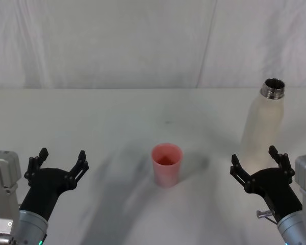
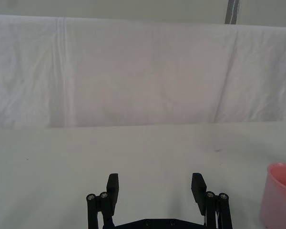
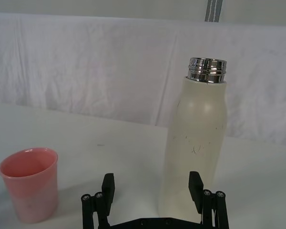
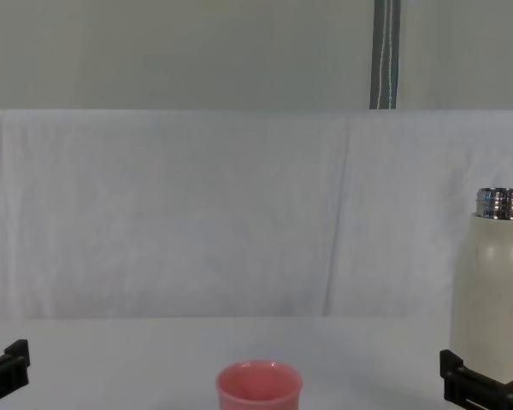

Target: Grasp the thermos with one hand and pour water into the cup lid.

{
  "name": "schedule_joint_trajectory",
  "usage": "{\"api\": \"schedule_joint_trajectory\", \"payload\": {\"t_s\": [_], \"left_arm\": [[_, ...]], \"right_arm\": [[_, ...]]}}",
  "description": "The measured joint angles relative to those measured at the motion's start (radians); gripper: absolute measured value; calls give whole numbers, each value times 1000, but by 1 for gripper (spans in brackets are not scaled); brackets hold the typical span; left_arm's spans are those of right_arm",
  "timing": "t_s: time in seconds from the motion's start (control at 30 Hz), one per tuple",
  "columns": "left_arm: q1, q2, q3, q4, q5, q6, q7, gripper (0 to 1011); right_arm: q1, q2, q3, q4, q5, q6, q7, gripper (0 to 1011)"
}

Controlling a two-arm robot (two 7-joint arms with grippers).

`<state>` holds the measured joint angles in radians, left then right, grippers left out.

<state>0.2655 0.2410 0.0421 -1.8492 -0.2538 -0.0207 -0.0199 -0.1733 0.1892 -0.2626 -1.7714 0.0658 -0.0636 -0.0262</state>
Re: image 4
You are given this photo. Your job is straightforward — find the cream vacuum bottle steel neck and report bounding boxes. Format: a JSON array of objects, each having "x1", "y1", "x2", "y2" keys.
[{"x1": 448, "y1": 186, "x2": 513, "y2": 384}]

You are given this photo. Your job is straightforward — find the white table cloth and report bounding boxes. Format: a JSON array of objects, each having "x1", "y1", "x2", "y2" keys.
[{"x1": 0, "y1": 315, "x2": 513, "y2": 410}]

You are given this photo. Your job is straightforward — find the pink cup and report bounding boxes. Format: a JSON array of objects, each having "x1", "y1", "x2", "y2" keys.
[{"x1": 215, "y1": 360, "x2": 304, "y2": 410}]

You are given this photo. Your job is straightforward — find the white wrinkled curtain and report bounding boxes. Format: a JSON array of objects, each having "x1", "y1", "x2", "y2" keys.
[{"x1": 0, "y1": 108, "x2": 513, "y2": 320}]

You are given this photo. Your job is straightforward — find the pale plain curtain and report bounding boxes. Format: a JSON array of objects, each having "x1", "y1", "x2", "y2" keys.
[
  {"x1": 0, "y1": 0, "x2": 376, "y2": 111},
  {"x1": 395, "y1": 0, "x2": 513, "y2": 111}
]

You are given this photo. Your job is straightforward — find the grey striped post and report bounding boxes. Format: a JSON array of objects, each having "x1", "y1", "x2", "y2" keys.
[{"x1": 369, "y1": 0, "x2": 401, "y2": 110}]

